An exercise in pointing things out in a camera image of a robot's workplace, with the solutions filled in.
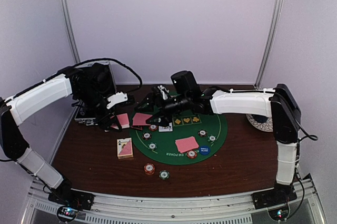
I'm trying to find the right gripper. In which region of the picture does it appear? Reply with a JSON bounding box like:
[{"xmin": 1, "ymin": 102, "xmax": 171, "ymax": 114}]
[{"xmin": 134, "ymin": 92, "xmax": 190, "ymax": 128}]

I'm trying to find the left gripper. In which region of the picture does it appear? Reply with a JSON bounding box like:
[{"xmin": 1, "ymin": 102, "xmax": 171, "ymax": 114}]
[{"xmin": 75, "ymin": 86, "xmax": 122, "ymax": 132}]

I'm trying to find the red-backed card deck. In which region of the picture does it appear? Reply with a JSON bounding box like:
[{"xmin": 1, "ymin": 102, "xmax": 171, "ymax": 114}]
[{"xmin": 111, "ymin": 113, "xmax": 130, "ymax": 129}]

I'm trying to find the dealt card player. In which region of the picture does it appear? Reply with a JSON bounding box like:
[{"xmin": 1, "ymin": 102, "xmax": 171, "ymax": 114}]
[
  {"xmin": 132, "ymin": 114, "xmax": 148, "ymax": 127},
  {"xmin": 175, "ymin": 137, "xmax": 199, "ymax": 153}
]

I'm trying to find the face-up community card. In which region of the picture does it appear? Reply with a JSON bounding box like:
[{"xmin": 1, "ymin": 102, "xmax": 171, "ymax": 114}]
[{"xmin": 158, "ymin": 125, "xmax": 173, "ymax": 132}]

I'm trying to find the brown chip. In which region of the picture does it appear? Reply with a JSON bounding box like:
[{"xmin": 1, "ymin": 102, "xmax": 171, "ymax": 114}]
[
  {"xmin": 198, "ymin": 130, "xmax": 207, "ymax": 137},
  {"xmin": 142, "ymin": 132, "xmax": 152, "ymax": 140}
]

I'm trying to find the dealt card bottom player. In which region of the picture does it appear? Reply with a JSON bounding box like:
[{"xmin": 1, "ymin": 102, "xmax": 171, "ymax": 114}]
[{"xmin": 175, "ymin": 137, "xmax": 199, "ymax": 153}]

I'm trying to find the blue small blind button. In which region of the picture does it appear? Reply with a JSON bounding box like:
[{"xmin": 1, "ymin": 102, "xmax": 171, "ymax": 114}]
[{"xmin": 199, "ymin": 145, "xmax": 211, "ymax": 155}]

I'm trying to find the orange chip stack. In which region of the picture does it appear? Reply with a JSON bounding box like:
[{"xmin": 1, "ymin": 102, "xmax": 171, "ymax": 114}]
[{"xmin": 144, "ymin": 163, "xmax": 155, "ymax": 176}]

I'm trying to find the green chip stack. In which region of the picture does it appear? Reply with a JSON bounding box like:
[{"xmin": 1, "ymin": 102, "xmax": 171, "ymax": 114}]
[{"xmin": 158, "ymin": 170, "xmax": 170, "ymax": 180}]

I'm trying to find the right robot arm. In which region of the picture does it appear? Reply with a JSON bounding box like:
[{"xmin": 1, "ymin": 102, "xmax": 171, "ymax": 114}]
[{"xmin": 135, "ymin": 84, "xmax": 301, "ymax": 204}]

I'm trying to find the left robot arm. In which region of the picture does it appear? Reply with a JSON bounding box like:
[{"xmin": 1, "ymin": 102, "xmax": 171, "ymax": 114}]
[{"xmin": 1, "ymin": 63, "xmax": 128, "ymax": 205}]

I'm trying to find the triangular all-in marker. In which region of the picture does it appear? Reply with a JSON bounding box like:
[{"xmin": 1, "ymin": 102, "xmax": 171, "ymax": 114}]
[{"xmin": 131, "ymin": 126, "xmax": 143, "ymax": 131}]

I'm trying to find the aluminium poker case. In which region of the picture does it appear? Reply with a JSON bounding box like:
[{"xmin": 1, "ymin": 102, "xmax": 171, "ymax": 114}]
[{"xmin": 72, "ymin": 63, "xmax": 116, "ymax": 121}]

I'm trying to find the tan card box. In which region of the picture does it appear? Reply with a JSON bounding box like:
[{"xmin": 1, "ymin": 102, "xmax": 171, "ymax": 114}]
[{"xmin": 117, "ymin": 138, "xmax": 133, "ymax": 159}]

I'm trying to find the round green poker mat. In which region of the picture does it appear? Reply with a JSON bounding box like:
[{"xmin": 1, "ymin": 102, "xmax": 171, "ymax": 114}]
[{"xmin": 130, "ymin": 111, "xmax": 228, "ymax": 165}]

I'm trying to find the dark blue cup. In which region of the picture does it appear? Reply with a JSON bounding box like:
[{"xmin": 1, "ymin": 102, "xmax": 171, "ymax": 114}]
[{"xmin": 253, "ymin": 114, "xmax": 272, "ymax": 123}]

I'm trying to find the patterned ceramic plate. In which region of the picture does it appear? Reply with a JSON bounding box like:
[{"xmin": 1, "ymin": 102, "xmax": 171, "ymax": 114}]
[{"xmin": 246, "ymin": 114, "xmax": 273, "ymax": 132}]

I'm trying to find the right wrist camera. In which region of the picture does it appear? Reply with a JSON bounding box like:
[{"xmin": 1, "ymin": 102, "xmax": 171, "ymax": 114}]
[{"xmin": 171, "ymin": 70, "xmax": 201, "ymax": 96}]

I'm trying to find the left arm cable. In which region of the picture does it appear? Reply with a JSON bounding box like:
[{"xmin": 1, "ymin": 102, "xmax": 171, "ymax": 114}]
[{"xmin": 78, "ymin": 57, "xmax": 143, "ymax": 93}]

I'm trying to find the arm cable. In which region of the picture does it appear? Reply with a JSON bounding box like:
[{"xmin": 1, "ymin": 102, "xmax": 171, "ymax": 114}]
[
  {"xmin": 78, "ymin": 57, "xmax": 143, "ymax": 93},
  {"xmin": 294, "ymin": 118, "xmax": 319, "ymax": 142}
]

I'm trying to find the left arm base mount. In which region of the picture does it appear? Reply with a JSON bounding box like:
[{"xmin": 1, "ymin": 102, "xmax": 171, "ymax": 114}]
[{"xmin": 48, "ymin": 190, "xmax": 95, "ymax": 211}]

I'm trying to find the aluminium front rail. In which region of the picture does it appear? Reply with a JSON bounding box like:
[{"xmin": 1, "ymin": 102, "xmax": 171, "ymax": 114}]
[{"xmin": 21, "ymin": 173, "xmax": 329, "ymax": 224}]

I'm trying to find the left frame post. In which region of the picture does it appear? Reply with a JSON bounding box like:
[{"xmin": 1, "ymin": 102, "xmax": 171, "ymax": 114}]
[{"xmin": 60, "ymin": 0, "xmax": 81, "ymax": 63}]

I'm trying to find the frame post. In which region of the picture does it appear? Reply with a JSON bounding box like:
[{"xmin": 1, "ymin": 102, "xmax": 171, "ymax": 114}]
[
  {"xmin": 254, "ymin": 0, "xmax": 284, "ymax": 88},
  {"xmin": 60, "ymin": 0, "xmax": 81, "ymax": 63}
]

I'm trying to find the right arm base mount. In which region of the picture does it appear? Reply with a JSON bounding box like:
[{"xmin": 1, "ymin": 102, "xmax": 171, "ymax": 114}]
[{"xmin": 252, "ymin": 189, "xmax": 298, "ymax": 210}]

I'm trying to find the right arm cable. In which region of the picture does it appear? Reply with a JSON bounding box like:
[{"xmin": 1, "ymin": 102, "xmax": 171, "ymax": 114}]
[{"xmin": 294, "ymin": 118, "xmax": 319, "ymax": 142}]

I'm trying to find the right frame post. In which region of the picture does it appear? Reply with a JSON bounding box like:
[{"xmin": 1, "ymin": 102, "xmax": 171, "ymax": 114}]
[{"xmin": 254, "ymin": 0, "xmax": 284, "ymax": 88}]

